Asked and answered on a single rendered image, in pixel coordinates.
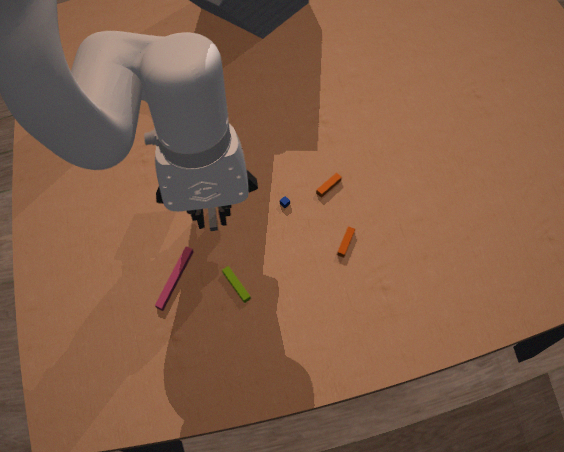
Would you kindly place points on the orange rod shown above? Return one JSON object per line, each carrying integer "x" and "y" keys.
{"x": 346, "y": 241}
{"x": 328, "y": 185}

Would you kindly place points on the lime green rod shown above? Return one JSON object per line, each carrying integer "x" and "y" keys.
{"x": 236, "y": 284}

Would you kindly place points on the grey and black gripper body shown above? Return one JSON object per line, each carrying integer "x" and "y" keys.
{"x": 224, "y": 184}

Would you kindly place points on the grey rod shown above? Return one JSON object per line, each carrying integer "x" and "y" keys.
{"x": 212, "y": 219}

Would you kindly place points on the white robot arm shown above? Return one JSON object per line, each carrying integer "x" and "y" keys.
{"x": 181, "y": 74}

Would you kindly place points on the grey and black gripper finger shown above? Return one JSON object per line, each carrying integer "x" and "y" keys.
{"x": 199, "y": 213}
{"x": 225, "y": 210}

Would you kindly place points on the dark pink rod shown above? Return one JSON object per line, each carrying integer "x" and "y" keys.
{"x": 174, "y": 278}

